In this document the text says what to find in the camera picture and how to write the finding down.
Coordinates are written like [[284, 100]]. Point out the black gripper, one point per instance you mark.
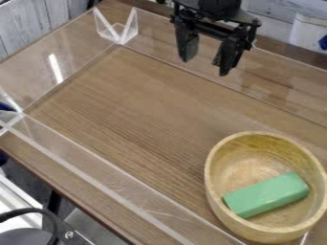
[[220, 19]]

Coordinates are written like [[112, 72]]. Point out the brown wooden bowl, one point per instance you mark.
[[247, 158]]

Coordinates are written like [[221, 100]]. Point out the green rectangular block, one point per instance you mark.
[[267, 195]]

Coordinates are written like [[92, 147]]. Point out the white cylinder object background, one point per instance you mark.
[[308, 32]]

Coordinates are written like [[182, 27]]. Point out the black table leg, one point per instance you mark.
[[53, 202]]

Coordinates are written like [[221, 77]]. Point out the clear acrylic corner bracket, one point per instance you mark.
[[117, 33]]

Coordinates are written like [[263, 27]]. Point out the clear acrylic wall panels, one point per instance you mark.
[[116, 122]]

